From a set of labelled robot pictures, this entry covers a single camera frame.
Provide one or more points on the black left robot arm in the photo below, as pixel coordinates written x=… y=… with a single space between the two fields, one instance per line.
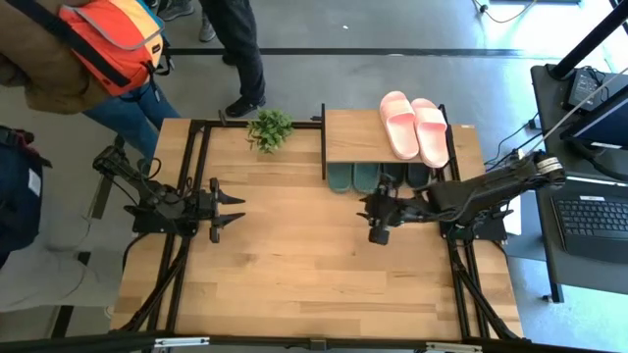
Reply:
x=157 y=201

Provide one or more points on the orange bag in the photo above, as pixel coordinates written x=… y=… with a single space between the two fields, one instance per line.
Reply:
x=113 y=44

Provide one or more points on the wooden shelf with black legs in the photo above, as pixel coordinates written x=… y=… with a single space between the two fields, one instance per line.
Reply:
x=353 y=139

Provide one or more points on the black metal rig frame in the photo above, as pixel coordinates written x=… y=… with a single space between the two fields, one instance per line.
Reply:
x=230 y=124

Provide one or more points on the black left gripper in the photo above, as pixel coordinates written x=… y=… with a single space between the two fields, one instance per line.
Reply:
x=205 y=206

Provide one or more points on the black power adapter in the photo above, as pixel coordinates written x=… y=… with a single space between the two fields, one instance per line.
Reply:
x=584 y=88

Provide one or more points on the green rubber slide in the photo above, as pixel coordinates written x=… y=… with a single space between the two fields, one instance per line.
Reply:
x=339 y=177
x=366 y=177

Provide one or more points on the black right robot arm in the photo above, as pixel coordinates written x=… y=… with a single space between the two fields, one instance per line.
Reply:
x=481 y=191

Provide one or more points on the black metal pole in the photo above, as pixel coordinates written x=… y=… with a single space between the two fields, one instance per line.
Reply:
x=589 y=41

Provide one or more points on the small green potted plant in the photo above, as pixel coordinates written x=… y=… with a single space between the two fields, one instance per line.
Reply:
x=270 y=130

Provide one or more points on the black computer desk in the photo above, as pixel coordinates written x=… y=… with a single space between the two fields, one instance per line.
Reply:
x=579 y=274

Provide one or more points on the black rubber slide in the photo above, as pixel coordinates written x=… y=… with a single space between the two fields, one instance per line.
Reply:
x=418 y=175
x=396 y=172

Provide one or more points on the thin white rod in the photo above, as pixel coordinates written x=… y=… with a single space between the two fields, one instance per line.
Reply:
x=571 y=117

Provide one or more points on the black keyboard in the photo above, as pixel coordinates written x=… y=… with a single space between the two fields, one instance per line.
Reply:
x=593 y=220

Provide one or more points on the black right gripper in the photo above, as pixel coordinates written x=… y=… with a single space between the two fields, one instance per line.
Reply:
x=392 y=208

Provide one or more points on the black monitor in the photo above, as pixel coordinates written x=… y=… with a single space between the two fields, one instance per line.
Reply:
x=608 y=122

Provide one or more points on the white paper sheet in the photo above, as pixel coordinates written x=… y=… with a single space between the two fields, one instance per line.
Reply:
x=514 y=223

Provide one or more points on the pink rubber slide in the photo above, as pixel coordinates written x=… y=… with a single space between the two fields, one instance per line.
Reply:
x=399 y=125
x=432 y=135

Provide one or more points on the person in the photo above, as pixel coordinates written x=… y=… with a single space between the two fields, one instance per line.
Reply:
x=49 y=274
x=206 y=32
x=240 y=49
x=44 y=73

